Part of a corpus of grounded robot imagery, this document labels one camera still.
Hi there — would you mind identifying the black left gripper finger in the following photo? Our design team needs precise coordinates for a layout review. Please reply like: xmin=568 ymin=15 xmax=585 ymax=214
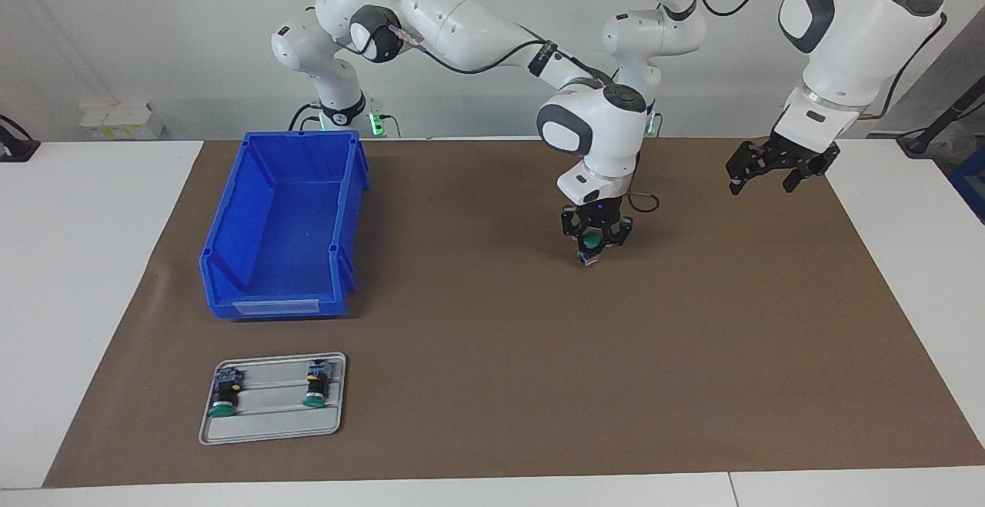
xmin=726 ymin=140 xmax=786 ymax=196
xmin=783 ymin=144 xmax=841 ymax=194

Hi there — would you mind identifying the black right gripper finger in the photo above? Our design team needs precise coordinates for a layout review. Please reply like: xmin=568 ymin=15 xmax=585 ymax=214
xmin=600 ymin=217 xmax=634 ymax=252
xmin=560 ymin=205 xmax=586 ymax=250

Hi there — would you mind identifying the green push button switch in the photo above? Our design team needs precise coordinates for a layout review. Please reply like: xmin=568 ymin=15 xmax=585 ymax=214
xmin=577 ymin=232 xmax=605 ymax=268

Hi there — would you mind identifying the green button with yellow block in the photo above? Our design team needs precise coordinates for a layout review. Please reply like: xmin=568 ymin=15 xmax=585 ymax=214
xmin=302 ymin=359 xmax=333 ymax=409

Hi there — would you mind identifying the green button with grey block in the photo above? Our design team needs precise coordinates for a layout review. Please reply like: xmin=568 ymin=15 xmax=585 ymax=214
xmin=208 ymin=366 xmax=245 ymax=418

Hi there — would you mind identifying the black stand pole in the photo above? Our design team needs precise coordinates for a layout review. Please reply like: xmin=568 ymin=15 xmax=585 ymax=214
xmin=897 ymin=72 xmax=985 ymax=158

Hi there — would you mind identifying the brown table mat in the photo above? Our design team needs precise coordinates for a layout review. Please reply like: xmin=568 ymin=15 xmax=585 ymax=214
xmin=42 ymin=136 xmax=985 ymax=489

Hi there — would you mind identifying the blue crate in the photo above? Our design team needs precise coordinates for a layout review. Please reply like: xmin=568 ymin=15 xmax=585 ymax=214
xmin=948 ymin=145 xmax=985 ymax=223

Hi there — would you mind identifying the blue plastic storage bin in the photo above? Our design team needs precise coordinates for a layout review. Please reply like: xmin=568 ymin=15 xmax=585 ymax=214
xmin=199 ymin=130 xmax=370 ymax=321

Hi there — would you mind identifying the grey metal tray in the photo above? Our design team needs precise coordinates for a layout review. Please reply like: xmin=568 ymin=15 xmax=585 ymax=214
xmin=199 ymin=352 xmax=347 ymax=446

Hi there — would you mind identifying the white power strip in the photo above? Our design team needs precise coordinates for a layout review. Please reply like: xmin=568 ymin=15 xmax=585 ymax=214
xmin=81 ymin=102 xmax=166 ymax=140

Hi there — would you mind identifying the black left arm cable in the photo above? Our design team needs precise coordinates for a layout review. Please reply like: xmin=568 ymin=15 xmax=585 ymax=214
xmin=637 ymin=0 xmax=947 ymax=119

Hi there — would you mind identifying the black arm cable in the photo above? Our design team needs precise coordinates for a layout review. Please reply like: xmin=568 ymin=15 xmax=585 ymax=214
xmin=335 ymin=26 xmax=660 ymax=214
xmin=637 ymin=0 xmax=947 ymax=119

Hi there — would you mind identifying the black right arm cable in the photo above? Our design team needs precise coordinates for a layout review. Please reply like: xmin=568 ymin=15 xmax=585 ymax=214
xmin=335 ymin=26 xmax=660 ymax=214

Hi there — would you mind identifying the black clamp mount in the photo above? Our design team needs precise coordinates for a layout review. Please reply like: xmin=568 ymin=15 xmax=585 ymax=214
xmin=0 ymin=115 xmax=41 ymax=163

